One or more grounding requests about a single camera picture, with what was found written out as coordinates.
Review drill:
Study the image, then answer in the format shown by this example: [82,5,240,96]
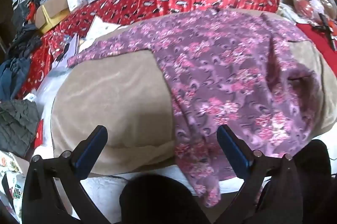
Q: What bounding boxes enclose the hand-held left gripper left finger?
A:
[21,125,111,224]

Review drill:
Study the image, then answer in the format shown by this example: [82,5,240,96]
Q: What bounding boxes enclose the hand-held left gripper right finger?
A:
[213,125,303,224]

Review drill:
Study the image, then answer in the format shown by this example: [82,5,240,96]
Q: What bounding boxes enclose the purple floral garment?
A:
[67,7,324,209]

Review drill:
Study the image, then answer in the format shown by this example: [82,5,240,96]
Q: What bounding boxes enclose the white bed sheet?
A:
[16,69,337,224]

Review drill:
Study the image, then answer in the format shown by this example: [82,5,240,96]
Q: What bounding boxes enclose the small red packet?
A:
[35,119,44,147]

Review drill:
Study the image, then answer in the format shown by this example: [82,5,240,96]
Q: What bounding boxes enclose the beige fleece blanket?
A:
[50,10,337,180]

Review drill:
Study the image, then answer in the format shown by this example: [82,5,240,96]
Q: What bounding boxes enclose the grey quilted cloth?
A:
[0,99,41,160]

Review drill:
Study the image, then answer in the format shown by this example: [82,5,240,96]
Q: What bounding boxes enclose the white floral cloth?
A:
[0,152,29,224]

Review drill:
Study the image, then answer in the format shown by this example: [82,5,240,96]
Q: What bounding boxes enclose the blue denim cloth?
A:
[0,24,40,101]

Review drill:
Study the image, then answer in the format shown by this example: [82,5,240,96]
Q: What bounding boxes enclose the white papers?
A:
[53,16,122,69]

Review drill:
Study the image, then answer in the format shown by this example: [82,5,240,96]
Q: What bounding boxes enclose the plain red cloth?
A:
[296,21,337,74]

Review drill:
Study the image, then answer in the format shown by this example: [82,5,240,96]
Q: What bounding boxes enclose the cardboard box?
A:
[35,0,71,34]

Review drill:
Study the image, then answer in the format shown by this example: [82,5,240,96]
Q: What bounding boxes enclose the white lace cloth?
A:
[276,2,298,22]

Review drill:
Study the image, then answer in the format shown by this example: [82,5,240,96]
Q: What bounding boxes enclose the black scissors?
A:
[312,12,337,51]

